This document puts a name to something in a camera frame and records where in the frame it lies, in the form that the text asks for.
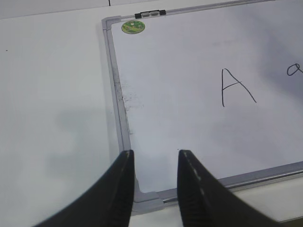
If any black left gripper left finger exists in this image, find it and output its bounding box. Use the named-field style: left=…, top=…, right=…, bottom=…
left=38, top=150, right=134, bottom=227

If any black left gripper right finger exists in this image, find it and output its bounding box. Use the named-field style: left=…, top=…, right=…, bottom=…
left=177, top=150, right=281, bottom=227

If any round green magnet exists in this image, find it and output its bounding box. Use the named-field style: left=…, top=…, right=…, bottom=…
left=121, top=20, right=145, bottom=35

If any white whiteboard with grey frame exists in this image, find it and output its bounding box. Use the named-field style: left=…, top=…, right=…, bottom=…
left=102, top=0, right=303, bottom=214

